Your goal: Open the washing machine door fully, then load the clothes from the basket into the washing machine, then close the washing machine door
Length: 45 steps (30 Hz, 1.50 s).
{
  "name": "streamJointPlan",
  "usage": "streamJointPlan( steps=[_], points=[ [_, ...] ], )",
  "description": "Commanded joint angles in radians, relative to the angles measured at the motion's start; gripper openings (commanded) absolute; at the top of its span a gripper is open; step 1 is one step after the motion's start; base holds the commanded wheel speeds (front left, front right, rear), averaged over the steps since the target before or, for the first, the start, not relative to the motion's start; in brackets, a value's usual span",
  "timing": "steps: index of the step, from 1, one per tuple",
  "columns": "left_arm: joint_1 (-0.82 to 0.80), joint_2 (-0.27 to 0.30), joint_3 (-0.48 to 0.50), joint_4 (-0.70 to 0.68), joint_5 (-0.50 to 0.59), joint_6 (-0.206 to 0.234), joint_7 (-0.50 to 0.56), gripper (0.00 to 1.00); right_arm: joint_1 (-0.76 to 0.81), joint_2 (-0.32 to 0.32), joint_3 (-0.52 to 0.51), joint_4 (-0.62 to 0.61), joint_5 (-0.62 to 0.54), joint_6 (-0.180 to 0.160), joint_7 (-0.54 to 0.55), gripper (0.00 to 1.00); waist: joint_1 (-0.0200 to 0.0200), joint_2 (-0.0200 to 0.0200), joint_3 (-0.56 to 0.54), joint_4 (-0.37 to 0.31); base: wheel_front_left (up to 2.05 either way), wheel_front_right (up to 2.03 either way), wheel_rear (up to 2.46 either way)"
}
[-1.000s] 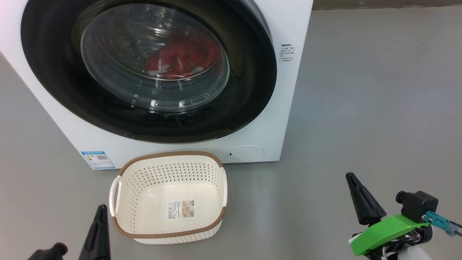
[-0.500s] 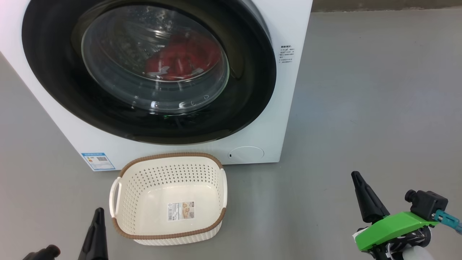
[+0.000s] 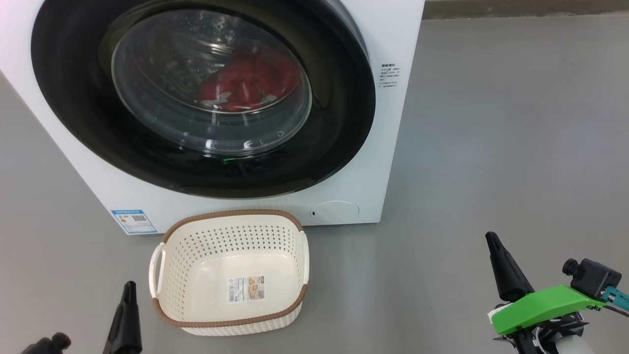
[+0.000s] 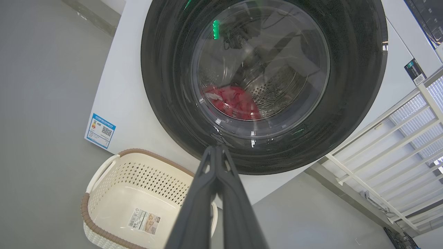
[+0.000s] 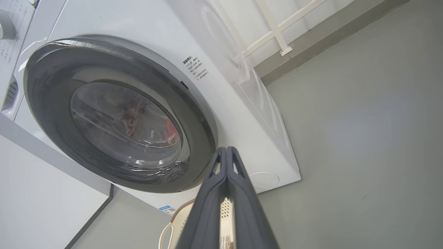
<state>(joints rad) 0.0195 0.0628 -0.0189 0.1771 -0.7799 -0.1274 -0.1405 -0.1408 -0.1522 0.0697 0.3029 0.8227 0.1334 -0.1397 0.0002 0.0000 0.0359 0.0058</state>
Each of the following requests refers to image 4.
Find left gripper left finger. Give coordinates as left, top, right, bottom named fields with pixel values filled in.
left=164, top=145, right=219, bottom=249

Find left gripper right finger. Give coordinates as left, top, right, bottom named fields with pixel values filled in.
left=212, top=145, right=269, bottom=249

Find red white striped shorts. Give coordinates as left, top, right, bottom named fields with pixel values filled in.
left=221, top=86, right=262, bottom=121

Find red jersey with number print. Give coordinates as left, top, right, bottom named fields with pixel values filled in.
left=202, top=85, right=243, bottom=116

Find dark round glass washer door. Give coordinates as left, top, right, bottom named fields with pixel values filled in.
left=141, top=0, right=388, bottom=175

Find paper basket label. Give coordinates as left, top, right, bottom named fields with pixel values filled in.
left=128, top=208, right=162, bottom=235

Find cream perforated laundry basket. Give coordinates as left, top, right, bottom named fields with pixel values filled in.
left=81, top=149, right=218, bottom=249

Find white front-load washing machine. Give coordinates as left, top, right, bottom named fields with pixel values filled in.
left=84, top=0, right=443, bottom=205

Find blue energy label sticker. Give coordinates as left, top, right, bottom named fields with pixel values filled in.
left=84, top=113, right=117, bottom=150

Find stainless steel washer drum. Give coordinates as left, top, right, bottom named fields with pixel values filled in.
left=199, top=21, right=312, bottom=120

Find white metal railing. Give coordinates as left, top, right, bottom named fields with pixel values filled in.
left=325, top=67, right=443, bottom=233

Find black mesh object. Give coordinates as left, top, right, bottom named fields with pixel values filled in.
left=383, top=227, right=420, bottom=249

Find black QR code sticker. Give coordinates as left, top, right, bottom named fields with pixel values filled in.
left=404, top=58, right=427, bottom=86

